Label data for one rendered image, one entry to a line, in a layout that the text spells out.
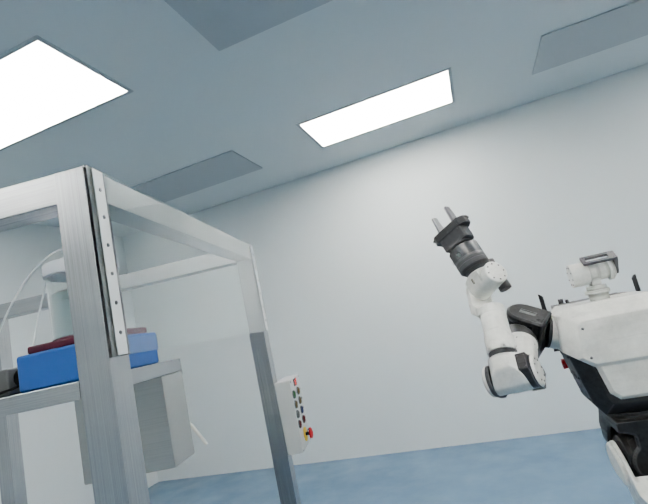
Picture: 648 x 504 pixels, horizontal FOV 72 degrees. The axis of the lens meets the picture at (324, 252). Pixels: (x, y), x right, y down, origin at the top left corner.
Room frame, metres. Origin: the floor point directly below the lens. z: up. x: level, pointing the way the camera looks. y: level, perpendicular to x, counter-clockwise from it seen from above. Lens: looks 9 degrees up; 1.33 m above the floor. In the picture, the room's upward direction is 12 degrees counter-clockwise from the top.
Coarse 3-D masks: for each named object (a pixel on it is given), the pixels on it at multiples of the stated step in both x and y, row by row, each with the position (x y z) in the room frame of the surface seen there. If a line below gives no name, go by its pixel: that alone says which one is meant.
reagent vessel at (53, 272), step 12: (48, 264) 0.93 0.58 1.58; (60, 264) 0.93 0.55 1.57; (48, 276) 0.94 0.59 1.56; (60, 276) 0.93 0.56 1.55; (48, 288) 0.95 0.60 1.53; (60, 288) 0.93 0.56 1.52; (48, 300) 0.95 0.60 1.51; (60, 300) 0.93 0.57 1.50; (60, 312) 0.93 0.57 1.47; (60, 324) 0.93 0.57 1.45; (60, 336) 0.93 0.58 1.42; (72, 336) 0.93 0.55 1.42
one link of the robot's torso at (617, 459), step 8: (608, 448) 1.34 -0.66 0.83; (616, 448) 1.31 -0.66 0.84; (608, 456) 1.38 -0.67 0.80; (616, 456) 1.29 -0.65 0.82; (616, 464) 1.30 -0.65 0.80; (624, 464) 1.26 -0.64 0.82; (616, 472) 1.33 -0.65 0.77; (624, 472) 1.25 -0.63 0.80; (632, 472) 1.23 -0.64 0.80; (624, 480) 1.26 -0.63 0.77; (632, 480) 1.22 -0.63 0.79; (640, 480) 1.21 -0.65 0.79; (632, 488) 1.24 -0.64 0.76; (640, 488) 1.20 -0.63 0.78; (632, 496) 1.27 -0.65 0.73; (640, 496) 1.19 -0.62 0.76
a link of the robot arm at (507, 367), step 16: (496, 320) 1.17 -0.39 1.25; (496, 336) 1.15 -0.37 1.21; (512, 336) 1.15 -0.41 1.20; (496, 352) 1.13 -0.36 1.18; (512, 352) 1.12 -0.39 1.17; (496, 368) 1.13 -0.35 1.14; (512, 368) 1.11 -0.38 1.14; (528, 368) 1.09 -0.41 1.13; (496, 384) 1.14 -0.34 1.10; (512, 384) 1.12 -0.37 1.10; (528, 384) 1.11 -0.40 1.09
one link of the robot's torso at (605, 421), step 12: (600, 420) 1.45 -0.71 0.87; (612, 420) 1.30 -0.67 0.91; (624, 420) 1.28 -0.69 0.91; (636, 420) 1.26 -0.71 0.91; (612, 432) 1.43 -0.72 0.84; (624, 432) 1.26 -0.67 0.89; (636, 432) 1.26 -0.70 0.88; (636, 444) 1.27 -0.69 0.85; (636, 456) 1.26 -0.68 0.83; (636, 468) 1.27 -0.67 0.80
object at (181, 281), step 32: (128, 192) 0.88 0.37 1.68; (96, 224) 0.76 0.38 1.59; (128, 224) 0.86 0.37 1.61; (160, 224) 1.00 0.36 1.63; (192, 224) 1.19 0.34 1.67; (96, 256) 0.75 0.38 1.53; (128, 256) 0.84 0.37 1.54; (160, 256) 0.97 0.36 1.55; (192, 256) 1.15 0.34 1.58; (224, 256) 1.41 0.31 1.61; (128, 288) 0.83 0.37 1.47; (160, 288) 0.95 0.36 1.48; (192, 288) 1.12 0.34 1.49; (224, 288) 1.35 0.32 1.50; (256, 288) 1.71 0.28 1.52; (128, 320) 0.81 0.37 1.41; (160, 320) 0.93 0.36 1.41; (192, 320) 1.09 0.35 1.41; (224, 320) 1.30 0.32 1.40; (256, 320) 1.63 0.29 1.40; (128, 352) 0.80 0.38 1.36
